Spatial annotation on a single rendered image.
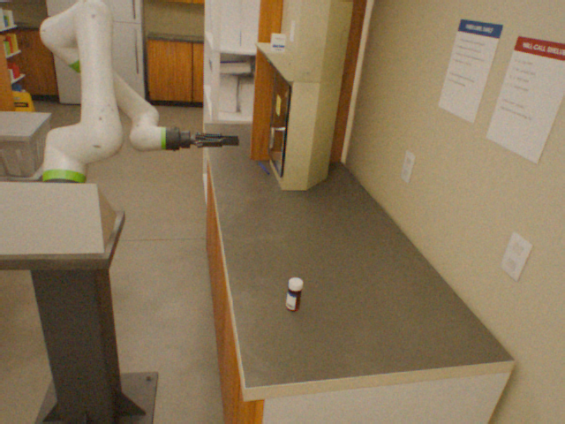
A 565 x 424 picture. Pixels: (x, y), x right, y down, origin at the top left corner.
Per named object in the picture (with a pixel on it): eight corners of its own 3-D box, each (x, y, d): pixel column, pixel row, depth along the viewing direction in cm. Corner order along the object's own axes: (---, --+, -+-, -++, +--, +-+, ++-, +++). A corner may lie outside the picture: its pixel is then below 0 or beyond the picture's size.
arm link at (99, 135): (101, 147, 128) (88, -17, 135) (64, 160, 135) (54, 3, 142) (134, 155, 140) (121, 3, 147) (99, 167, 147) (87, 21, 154)
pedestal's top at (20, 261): (-4, 270, 129) (-6, 259, 128) (33, 219, 157) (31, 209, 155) (109, 268, 135) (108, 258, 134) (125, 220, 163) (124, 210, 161)
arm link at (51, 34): (51, 25, 139) (64, 3, 146) (26, 39, 145) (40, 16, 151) (94, 67, 153) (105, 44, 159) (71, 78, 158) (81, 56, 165)
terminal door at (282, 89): (269, 155, 216) (276, 71, 198) (282, 178, 190) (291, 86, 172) (268, 155, 216) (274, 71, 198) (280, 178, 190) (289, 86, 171)
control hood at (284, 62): (277, 67, 198) (279, 43, 193) (293, 81, 170) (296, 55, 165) (252, 65, 195) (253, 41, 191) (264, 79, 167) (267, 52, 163)
